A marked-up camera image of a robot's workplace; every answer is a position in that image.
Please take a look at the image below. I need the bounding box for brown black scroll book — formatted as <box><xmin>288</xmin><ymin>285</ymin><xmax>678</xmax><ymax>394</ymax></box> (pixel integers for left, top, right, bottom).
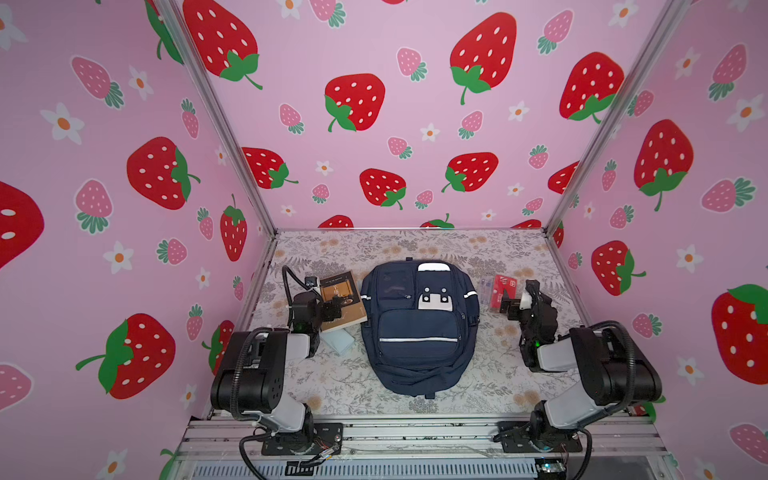
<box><xmin>320</xmin><ymin>271</ymin><xmax>367</xmax><ymax>332</ymax></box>

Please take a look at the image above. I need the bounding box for navy blue student backpack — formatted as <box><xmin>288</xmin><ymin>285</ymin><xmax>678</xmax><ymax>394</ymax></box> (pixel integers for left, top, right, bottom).
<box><xmin>360</xmin><ymin>258</ymin><xmax>480</xmax><ymax>400</ymax></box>

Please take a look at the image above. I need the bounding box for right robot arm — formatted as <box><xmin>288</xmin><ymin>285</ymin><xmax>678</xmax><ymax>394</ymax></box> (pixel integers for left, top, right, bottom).
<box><xmin>493</xmin><ymin>280</ymin><xmax>662</xmax><ymax>452</ymax></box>

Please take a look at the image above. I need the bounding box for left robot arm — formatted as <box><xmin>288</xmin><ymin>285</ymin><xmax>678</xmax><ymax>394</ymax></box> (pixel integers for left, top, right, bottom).
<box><xmin>210</xmin><ymin>266</ymin><xmax>342</xmax><ymax>435</ymax></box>

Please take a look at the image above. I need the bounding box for red card pack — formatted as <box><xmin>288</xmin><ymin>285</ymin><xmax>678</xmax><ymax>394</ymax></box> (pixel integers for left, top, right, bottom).
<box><xmin>490</xmin><ymin>275</ymin><xmax>517</xmax><ymax>313</ymax></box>

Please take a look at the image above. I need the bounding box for light blue pencil case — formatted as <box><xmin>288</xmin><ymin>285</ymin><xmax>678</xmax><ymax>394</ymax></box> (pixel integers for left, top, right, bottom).
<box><xmin>320</xmin><ymin>329</ymin><xmax>355</xmax><ymax>356</ymax></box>

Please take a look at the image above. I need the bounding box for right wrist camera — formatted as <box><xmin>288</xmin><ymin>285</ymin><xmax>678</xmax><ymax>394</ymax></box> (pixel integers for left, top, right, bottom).
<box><xmin>520</xmin><ymin>279</ymin><xmax>542</xmax><ymax>310</ymax></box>

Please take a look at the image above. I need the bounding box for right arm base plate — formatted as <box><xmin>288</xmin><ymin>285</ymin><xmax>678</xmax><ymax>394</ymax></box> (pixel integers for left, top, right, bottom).
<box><xmin>492</xmin><ymin>421</ymin><xmax>583</xmax><ymax>454</ymax></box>

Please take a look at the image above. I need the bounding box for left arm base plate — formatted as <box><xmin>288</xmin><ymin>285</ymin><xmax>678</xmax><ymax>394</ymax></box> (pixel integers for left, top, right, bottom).
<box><xmin>261</xmin><ymin>422</ymin><xmax>344</xmax><ymax>456</ymax></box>

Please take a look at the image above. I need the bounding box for aluminium front rail frame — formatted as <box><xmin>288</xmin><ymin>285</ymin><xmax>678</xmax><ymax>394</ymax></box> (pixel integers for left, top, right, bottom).
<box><xmin>168</xmin><ymin>414</ymin><xmax>683</xmax><ymax>479</ymax></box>

